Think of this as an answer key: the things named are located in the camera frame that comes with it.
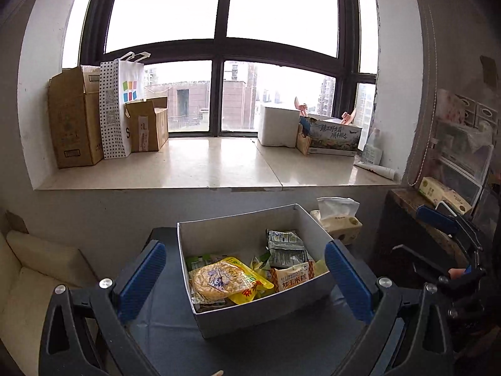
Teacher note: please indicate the white cardboard box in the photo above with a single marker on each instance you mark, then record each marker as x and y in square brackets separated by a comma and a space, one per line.
[254, 313]

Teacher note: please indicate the landscape printed carton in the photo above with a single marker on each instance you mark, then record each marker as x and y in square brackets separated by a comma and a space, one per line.
[332, 135]

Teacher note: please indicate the dark window frame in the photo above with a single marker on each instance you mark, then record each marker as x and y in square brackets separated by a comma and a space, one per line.
[219, 86]

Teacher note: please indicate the silver green snack packet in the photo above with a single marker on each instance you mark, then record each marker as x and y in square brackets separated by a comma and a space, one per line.
[283, 239]
[289, 258]

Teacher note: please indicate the tall brown cardboard box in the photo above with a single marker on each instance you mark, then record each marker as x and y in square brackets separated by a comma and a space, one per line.
[72, 125]

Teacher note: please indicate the beige sofa cushion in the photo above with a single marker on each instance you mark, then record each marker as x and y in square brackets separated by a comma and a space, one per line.
[35, 282]

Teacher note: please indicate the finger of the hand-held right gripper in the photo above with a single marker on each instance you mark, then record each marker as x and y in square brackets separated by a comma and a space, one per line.
[436, 219]
[469, 273]

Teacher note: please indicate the yellow round cracker packet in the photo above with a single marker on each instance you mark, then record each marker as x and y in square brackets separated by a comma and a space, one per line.
[219, 280]

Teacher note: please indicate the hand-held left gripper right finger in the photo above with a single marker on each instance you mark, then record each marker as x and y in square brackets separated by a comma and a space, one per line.
[348, 282]

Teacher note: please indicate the pink plastic object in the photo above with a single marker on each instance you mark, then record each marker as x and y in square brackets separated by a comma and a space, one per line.
[349, 117]
[300, 105]

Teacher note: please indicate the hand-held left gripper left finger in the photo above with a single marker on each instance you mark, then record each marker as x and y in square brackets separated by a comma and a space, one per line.
[143, 282]

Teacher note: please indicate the clear plastic storage drawers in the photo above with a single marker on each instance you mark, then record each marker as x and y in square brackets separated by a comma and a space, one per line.
[462, 152]

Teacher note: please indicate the orange cream snack packet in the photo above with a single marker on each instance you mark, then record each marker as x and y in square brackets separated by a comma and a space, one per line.
[293, 278]

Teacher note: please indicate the brown printed paper bag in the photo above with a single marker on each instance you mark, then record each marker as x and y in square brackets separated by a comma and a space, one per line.
[302, 141]

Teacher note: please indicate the clear plastic bottle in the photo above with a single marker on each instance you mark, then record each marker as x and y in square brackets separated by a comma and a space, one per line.
[372, 150]

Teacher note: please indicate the open soft tissue pack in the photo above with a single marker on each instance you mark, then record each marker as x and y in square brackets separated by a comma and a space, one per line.
[340, 223]

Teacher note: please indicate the beige tissue box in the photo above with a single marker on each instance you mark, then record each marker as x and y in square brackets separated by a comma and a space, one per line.
[434, 190]

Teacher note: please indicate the white tube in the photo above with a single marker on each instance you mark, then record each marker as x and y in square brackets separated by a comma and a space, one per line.
[377, 170]

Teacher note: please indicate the white foam box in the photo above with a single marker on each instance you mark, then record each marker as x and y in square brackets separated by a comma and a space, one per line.
[278, 125]

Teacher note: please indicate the open brown cardboard box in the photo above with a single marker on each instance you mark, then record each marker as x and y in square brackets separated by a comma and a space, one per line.
[146, 129]

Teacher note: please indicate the white dotted paper bag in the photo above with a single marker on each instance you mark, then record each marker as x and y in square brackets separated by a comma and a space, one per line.
[131, 78]

